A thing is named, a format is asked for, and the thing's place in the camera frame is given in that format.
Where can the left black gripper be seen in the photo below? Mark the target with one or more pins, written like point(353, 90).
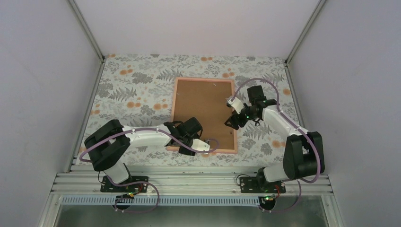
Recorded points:
point(182, 151)

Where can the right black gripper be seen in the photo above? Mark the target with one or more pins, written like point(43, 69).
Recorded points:
point(232, 119)

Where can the pink wooden picture frame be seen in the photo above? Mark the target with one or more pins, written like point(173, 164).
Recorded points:
point(236, 137)

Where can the brown frame backing board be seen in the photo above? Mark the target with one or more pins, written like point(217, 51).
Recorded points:
point(200, 103)

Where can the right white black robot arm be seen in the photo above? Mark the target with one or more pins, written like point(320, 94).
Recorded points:
point(303, 156)

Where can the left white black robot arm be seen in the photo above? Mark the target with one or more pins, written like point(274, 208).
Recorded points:
point(106, 146)

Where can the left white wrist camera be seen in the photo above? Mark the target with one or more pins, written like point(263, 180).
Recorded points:
point(200, 146)

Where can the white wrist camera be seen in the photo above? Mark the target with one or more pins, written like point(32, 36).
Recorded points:
point(236, 104)
point(200, 146)

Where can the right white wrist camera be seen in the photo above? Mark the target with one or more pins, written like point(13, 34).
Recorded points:
point(236, 104)

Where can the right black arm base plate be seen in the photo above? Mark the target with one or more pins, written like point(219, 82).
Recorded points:
point(254, 185)

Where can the grey slotted cable duct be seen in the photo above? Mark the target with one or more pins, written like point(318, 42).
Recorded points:
point(164, 200)

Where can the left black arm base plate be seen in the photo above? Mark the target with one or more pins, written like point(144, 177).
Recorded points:
point(107, 186)

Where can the aluminium mounting rail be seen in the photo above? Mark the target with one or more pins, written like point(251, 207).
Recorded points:
point(169, 180)

